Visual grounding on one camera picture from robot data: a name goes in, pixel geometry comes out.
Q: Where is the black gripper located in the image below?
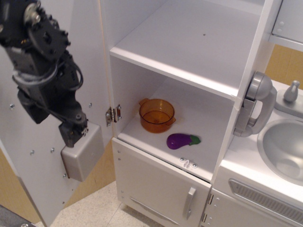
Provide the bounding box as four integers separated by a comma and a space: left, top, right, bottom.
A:
16, 59, 87, 148

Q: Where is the white fridge door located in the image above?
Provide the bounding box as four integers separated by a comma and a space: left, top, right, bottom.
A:
0, 0, 112, 226

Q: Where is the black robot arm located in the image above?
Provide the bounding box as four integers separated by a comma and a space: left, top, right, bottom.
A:
0, 0, 88, 148

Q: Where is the silver fridge door hinge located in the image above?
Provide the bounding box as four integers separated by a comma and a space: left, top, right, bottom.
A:
105, 105, 122, 127

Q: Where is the silver ice dispenser panel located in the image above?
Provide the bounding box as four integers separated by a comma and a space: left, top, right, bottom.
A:
61, 122, 104, 182

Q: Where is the orange transparent toy pot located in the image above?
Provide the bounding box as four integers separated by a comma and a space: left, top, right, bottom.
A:
139, 98, 176, 133

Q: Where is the black device at corner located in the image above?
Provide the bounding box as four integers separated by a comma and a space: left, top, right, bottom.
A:
0, 205, 36, 227

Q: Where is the white lower freezer door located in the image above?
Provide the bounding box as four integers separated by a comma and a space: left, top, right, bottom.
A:
112, 138, 211, 227

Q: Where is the purple toy eggplant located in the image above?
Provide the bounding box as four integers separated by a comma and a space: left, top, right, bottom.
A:
166, 133, 201, 150

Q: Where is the white magnetic door catch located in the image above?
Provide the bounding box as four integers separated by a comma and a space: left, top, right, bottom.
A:
179, 157, 198, 169

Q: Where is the brass upper cabinet hinge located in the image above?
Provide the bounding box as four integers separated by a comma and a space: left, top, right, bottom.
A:
207, 194, 214, 204

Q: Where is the brass cabinet hinge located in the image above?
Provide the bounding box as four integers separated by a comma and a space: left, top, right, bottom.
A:
207, 194, 214, 204
201, 213, 207, 224

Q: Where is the brass lower cabinet hinge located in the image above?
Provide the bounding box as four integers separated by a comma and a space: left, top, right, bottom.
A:
201, 213, 207, 224

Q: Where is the silver toy telephone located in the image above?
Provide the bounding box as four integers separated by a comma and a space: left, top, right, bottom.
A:
233, 71, 277, 137

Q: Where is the white toy kitchen counter unit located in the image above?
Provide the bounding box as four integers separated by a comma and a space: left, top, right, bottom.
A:
201, 79, 303, 227

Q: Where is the silver toy sink basin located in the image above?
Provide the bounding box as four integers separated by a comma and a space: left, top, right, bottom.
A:
257, 119, 303, 186

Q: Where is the silver toy faucet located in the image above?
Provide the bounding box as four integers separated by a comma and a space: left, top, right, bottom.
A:
275, 80, 303, 118

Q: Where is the silver vent grille panel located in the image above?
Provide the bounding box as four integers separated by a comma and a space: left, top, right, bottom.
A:
228, 179, 303, 226

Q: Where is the white upper cabinet door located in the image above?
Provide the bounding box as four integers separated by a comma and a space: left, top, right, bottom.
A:
272, 0, 303, 41

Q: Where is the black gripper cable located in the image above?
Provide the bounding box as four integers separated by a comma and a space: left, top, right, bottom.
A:
63, 62, 84, 92

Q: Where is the silver lower door handle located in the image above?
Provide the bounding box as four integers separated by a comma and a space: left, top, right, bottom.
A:
183, 187, 196, 220

